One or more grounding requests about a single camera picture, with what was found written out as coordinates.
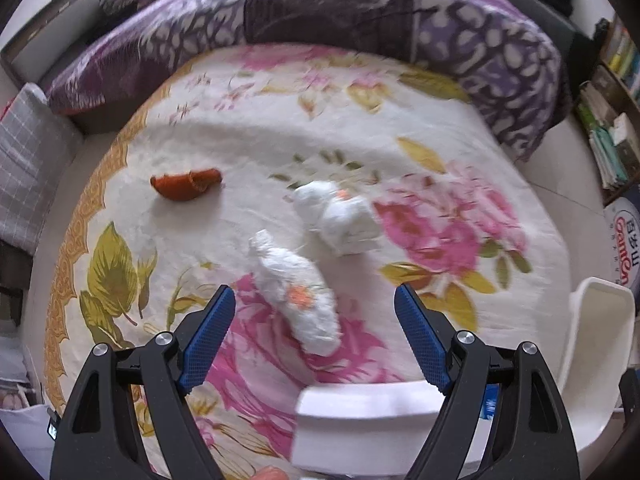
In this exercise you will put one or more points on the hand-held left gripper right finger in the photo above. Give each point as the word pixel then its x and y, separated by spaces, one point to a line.
pixel 420 340

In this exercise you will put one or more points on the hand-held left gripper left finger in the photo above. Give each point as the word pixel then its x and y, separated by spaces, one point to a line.
pixel 207 340

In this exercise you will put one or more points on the white plastic waste bin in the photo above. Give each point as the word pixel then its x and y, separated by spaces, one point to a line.
pixel 360 405

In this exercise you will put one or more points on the white tissue wad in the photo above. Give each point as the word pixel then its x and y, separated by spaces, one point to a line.
pixel 300 300
pixel 340 220

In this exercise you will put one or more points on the orange peel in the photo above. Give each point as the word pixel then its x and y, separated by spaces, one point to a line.
pixel 185 185

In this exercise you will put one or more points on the floral cloth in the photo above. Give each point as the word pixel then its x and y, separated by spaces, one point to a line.
pixel 200 135

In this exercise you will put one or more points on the blue water carton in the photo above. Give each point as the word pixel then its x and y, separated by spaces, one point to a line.
pixel 625 245

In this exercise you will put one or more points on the grey checked cushion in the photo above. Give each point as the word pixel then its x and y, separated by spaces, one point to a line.
pixel 30 160

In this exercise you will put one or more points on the stack of teal booklets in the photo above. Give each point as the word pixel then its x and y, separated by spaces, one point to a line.
pixel 607 157

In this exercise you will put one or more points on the wooden bookshelf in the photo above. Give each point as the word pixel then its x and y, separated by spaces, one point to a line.
pixel 607 80

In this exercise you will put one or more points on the black bench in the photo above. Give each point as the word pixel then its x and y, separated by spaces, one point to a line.
pixel 560 35

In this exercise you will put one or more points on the dark bed headboard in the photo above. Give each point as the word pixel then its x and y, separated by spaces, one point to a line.
pixel 30 55

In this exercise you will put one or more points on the purple patterned bedspread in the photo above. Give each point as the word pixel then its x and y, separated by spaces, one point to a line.
pixel 325 10

